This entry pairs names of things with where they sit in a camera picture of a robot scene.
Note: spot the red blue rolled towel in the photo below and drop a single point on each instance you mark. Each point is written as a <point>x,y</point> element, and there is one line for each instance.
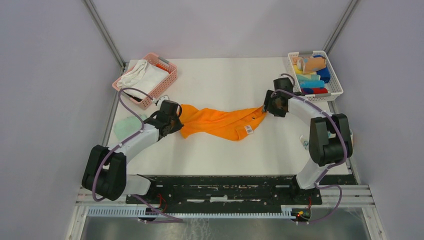
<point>314,91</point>

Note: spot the white plastic basket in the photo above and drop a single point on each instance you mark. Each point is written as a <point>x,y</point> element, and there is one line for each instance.
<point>334,86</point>

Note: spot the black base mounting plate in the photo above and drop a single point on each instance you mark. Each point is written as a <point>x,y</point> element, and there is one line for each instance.
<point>228,194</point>

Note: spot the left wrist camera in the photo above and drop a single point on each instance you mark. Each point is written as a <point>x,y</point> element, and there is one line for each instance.
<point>162,98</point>

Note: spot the dark blue rolled towel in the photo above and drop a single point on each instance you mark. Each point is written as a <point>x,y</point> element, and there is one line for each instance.
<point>324,74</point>

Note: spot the teal rolled towel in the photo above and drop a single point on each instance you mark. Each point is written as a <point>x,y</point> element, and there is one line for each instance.
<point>308,77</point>

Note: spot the orange polka dot towel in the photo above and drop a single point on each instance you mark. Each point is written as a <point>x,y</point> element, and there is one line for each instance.
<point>311,64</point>

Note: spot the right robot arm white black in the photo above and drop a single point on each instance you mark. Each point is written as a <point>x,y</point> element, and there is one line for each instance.
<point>330,142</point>

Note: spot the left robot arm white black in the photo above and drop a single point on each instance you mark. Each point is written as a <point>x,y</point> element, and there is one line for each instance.
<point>106,175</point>

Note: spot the yellow rolled towel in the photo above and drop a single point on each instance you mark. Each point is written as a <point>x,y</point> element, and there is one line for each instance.
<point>300,72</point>

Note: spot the white slotted cable duct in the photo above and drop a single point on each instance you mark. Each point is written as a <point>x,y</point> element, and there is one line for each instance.
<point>145,212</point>

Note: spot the white cloth in basket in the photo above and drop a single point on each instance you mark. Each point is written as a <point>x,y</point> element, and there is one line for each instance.
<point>144,76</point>

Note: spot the mint green folded towel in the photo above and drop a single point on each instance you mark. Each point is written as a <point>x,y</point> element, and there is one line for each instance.
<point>126,127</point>

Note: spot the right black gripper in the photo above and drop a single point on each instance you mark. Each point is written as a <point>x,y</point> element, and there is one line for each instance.
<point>268,107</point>

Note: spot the patterned white blue towel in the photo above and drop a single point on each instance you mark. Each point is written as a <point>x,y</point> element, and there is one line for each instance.
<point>305,140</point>

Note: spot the red item in basket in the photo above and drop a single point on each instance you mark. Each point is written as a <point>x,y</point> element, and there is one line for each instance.
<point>160,66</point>

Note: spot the light blue rolled towel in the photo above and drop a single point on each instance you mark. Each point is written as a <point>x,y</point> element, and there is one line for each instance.
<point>312,84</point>

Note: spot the bright orange towel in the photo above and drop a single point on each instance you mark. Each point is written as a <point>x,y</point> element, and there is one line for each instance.
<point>233,125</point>

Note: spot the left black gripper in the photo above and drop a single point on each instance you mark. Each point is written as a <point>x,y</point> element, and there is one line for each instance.
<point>178,125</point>

